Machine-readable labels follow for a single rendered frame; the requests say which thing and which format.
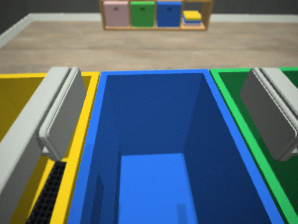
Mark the green open-top bin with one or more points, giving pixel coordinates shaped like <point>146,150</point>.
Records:
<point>279,177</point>

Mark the yellow bin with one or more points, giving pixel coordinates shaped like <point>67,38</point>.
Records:
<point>15,92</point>

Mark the blue bin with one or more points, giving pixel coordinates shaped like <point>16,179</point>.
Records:
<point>162,148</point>

